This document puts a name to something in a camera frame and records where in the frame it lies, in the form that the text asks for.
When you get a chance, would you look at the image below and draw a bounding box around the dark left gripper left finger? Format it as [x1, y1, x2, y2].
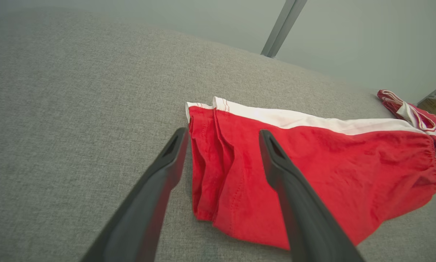
[80, 127, 190, 262]

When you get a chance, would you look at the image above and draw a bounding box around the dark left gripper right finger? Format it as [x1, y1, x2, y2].
[259, 129, 366, 262]

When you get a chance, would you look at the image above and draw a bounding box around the red shorts white stripe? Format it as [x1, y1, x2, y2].
[185, 96, 436, 251]

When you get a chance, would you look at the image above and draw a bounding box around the grey fabric sofa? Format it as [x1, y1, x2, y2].
[0, 7, 436, 262]

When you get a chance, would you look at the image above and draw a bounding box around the grey double metal post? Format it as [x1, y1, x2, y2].
[260, 0, 307, 59]

